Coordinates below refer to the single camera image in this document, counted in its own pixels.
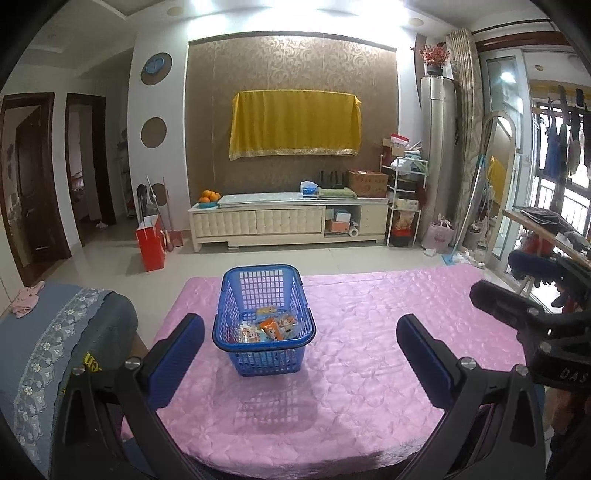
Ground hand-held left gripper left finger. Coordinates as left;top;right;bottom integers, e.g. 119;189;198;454
51;314;205;480

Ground red and black hanging clothes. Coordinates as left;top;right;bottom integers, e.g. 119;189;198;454
508;233;561;284

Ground wooden railing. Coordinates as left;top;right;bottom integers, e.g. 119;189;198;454
502;210;591;259

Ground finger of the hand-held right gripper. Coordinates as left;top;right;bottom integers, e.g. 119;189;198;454
471;279;561;352
551;256;591;305

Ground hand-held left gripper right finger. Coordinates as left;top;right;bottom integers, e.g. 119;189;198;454
397;315;548;480

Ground red white box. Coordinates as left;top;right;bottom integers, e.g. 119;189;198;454
382;134;411;155

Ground pink cloth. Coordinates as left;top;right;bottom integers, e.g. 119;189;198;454
11;285;44;319

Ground clothes on balcony line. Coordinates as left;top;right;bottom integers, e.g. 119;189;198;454
542;88;591;181

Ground pink quilted tablecloth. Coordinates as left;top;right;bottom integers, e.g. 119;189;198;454
121;265;536;472

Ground white wire rack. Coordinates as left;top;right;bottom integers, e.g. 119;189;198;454
387;154;428;247

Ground patterned beige curtain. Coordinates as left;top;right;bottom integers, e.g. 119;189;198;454
445;28;483;252

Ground brown wall disc with blue plate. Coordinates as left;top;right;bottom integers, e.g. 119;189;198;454
141;52;173;86

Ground silver standing air conditioner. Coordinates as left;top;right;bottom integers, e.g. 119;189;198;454
418;76;458;241

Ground blue flat mop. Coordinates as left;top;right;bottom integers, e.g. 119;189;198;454
442;154;488;266

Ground blue plastic basket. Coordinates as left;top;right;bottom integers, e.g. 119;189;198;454
212;264;317;377

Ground brown cardboard box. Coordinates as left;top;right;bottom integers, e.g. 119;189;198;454
348;171;389;198

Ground dark wooden door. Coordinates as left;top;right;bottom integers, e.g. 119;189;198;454
0;92;72;287

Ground yellow cloth cover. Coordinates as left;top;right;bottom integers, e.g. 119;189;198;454
229;90;362;161

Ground dark wooden door frame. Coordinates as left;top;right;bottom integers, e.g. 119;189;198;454
65;93;116;245

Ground arched standing mirror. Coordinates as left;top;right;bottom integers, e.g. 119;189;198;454
478;111;520;273

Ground plain round brown wall disc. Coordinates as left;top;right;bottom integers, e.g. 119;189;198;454
141;117;167;149

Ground glass cabinet top mat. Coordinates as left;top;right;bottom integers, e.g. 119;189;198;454
217;193;305;207

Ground pink gift bag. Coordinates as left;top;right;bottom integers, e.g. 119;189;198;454
422;219;455;254

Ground red paper shopping bag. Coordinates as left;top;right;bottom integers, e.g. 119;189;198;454
135;215;167;272

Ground cream television cabinet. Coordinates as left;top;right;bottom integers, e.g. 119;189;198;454
188;193;391;252

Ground vase with red flowers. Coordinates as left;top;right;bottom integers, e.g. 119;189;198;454
419;44;451;77

